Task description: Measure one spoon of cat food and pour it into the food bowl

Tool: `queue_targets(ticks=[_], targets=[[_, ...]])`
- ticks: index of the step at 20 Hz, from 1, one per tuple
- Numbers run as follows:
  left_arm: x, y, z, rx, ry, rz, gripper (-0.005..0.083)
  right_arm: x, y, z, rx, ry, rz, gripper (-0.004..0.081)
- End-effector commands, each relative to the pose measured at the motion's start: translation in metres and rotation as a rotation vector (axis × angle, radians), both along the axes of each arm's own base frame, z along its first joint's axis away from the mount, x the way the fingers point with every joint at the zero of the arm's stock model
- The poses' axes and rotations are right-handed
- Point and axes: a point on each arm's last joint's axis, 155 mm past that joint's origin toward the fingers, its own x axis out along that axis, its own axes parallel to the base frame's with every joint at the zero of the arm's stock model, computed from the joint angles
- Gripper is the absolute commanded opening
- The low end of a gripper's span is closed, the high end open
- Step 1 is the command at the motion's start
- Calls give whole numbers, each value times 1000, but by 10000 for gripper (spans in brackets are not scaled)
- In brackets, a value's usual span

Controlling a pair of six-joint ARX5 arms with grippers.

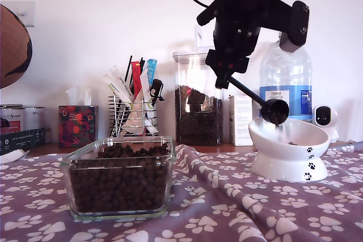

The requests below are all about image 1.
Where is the white sachet green print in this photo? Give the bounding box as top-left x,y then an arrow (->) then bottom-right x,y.
102,73 -> 134,110

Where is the small white round camera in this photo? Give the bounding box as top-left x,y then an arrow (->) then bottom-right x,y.
311,105 -> 340,144

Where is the plain silver tin can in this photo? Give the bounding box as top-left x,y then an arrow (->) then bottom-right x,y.
24,107 -> 47,131

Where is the small white carton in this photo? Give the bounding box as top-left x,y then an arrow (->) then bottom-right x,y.
229,95 -> 254,147

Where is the white tissue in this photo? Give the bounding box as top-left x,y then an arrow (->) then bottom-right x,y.
65,84 -> 93,107

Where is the brown round globe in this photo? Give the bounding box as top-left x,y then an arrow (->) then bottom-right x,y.
0,4 -> 33,90

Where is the white wall switch plate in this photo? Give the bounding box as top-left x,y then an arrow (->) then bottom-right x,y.
15,1 -> 36,29

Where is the chrome wire basket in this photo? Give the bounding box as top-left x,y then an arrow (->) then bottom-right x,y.
108,94 -> 158,138

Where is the dark green box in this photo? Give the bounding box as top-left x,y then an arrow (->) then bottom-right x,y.
0,128 -> 47,156

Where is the red sachet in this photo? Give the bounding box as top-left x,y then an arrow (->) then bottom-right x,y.
130,58 -> 145,101

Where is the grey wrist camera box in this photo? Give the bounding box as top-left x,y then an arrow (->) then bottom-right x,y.
265,0 -> 310,54

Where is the black clip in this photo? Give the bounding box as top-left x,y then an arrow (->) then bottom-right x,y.
149,79 -> 165,107

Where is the blue sachet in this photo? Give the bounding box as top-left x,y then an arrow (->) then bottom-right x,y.
146,59 -> 158,84

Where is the white paw print cat bowl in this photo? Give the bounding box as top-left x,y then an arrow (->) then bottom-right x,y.
248,117 -> 331,182

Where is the purple paw print cloth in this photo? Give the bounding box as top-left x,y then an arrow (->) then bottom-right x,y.
0,143 -> 363,242

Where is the brown cat food kibble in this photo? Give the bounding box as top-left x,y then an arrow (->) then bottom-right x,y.
174,84 -> 223,146
269,110 -> 299,146
69,142 -> 170,214

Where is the square glass food container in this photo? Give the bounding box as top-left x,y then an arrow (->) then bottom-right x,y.
60,136 -> 176,222

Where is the thin black stick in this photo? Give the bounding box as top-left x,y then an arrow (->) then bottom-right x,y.
123,55 -> 133,84

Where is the large clear water bottle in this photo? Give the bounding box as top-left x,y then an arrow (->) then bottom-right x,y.
259,40 -> 313,122

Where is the tall clear white-lidded storage jar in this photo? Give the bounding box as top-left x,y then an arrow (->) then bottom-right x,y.
172,26 -> 226,146

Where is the silver tin can red label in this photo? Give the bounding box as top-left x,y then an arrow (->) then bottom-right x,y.
0,104 -> 26,135

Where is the black measuring spoon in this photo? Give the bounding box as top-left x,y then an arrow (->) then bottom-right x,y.
226,76 -> 290,126

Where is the floral tissue box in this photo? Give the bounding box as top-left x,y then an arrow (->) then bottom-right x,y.
58,105 -> 99,149

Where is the narrow white sachet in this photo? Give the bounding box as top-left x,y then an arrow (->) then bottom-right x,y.
139,68 -> 151,105

